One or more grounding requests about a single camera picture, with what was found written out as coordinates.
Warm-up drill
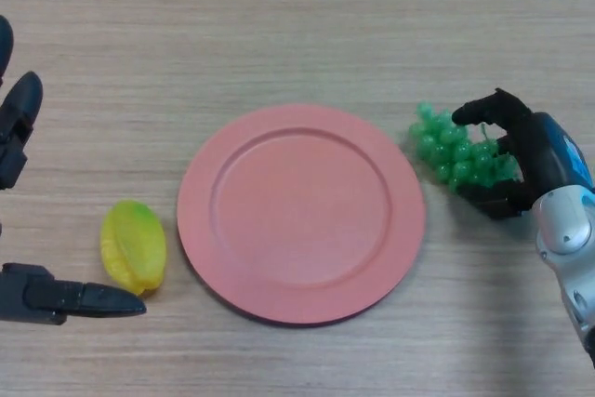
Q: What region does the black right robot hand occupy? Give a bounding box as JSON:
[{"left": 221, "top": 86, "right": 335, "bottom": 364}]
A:
[{"left": 451, "top": 87, "right": 595, "bottom": 220}]

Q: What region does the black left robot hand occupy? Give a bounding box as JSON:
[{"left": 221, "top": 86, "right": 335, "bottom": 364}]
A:
[{"left": 0, "top": 14, "right": 148, "bottom": 327}]

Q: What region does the green plastic grape bunch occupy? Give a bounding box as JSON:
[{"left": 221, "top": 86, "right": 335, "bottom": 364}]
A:
[{"left": 406, "top": 99, "right": 521, "bottom": 196}]

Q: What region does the pink round plate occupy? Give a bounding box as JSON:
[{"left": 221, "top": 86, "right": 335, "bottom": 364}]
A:
[{"left": 176, "top": 103, "right": 427, "bottom": 327}]

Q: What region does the yellow green starfruit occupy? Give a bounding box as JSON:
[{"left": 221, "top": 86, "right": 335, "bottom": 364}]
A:
[{"left": 99, "top": 199, "right": 167, "bottom": 298}]

